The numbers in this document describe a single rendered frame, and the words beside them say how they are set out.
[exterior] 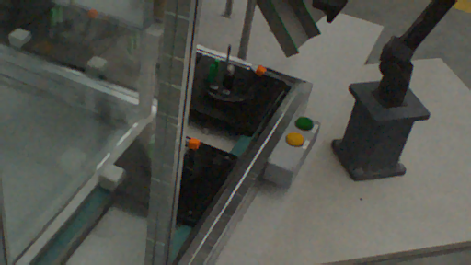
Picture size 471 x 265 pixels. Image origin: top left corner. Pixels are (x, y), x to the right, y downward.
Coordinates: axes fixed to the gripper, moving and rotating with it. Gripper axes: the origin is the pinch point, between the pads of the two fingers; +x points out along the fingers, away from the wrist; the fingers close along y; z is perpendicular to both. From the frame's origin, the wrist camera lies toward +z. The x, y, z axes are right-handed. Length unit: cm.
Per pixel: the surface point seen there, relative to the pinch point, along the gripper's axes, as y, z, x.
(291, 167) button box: 22.9, -4.1, 29.4
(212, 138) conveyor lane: 18.6, 17.7, 33.8
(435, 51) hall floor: -214, -23, 125
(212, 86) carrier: 10.3, 22.6, 24.9
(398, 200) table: 8.9, -29.1, 39.6
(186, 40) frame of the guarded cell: 90, -2, -42
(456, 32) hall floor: -241, -30, 125
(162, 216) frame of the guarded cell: 90, -1, -15
